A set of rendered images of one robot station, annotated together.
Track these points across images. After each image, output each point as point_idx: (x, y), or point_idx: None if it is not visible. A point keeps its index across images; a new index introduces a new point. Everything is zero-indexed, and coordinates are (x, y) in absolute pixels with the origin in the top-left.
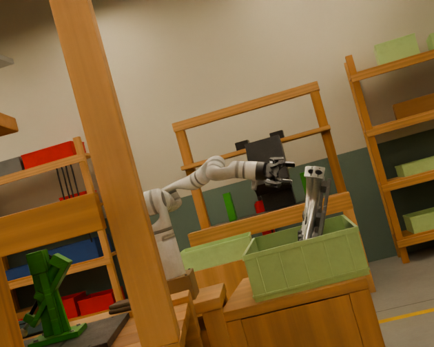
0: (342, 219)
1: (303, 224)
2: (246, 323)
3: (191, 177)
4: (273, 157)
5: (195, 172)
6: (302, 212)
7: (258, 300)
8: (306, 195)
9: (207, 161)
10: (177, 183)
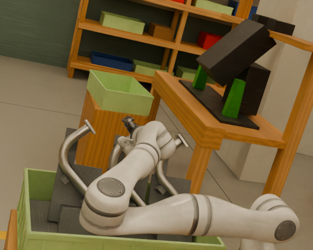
0: (33, 174)
1: (133, 194)
2: None
3: (154, 159)
4: (130, 116)
5: (157, 150)
6: (66, 177)
7: None
8: (67, 154)
9: (159, 131)
10: (142, 173)
